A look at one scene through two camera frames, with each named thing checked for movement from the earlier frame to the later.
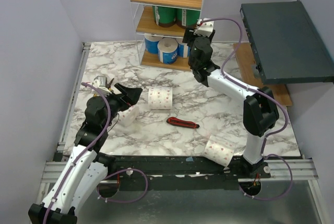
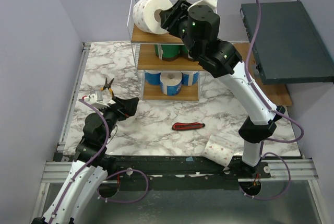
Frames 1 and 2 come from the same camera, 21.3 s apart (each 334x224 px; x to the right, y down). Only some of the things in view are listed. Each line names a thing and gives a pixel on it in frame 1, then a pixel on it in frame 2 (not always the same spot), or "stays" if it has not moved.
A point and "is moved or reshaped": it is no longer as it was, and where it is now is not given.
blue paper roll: [183, 49] → [185, 78]
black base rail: [170, 173] stays
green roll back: [165, 16] is moved or reshaped
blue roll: [167, 49] → [170, 83]
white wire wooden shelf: [164, 6] is moved or reshaped
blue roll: [151, 42] → [152, 79]
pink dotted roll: [160, 98] → [146, 13]
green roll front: [187, 19] is moved or reshaped
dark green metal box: [285, 46] stays
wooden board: [251, 78] stays
